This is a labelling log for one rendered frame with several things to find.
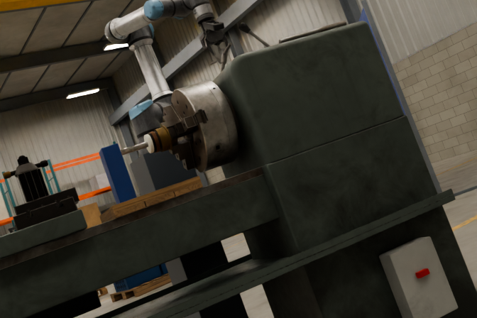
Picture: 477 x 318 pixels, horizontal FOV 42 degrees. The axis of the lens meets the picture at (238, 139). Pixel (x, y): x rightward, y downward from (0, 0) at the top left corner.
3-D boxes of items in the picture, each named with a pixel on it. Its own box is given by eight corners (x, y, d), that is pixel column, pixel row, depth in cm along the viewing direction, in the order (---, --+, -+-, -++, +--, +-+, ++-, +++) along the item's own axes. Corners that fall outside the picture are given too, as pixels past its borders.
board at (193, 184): (178, 199, 239) (174, 189, 240) (203, 187, 206) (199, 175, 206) (103, 226, 228) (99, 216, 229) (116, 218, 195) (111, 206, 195)
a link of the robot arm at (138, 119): (131, 138, 277) (121, 110, 278) (155, 132, 286) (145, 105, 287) (145, 130, 268) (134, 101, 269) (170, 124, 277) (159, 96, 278)
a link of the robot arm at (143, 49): (154, 133, 284) (111, 26, 292) (179, 126, 294) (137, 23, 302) (167, 123, 276) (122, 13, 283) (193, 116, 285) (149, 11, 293)
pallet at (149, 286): (177, 273, 993) (160, 226, 1000) (205, 266, 933) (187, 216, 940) (112, 302, 914) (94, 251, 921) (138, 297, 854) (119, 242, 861)
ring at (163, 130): (167, 126, 230) (143, 133, 226) (172, 120, 221) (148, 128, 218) (176, 150, 229) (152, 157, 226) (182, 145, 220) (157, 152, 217)
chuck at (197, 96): (209, 165, 246) (185, 87, 244) (238, 165, 217) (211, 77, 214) (187, 172, 243) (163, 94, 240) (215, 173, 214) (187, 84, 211)
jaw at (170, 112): (192, 128, 232) (179, 108, 239) (192, 118, 228) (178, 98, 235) (164, 137, 228) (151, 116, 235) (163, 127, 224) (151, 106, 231)
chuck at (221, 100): (216, 162, 247) (193, 85, 245) (247, 162, 218) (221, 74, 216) (209, 165, 246) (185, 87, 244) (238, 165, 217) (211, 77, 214)
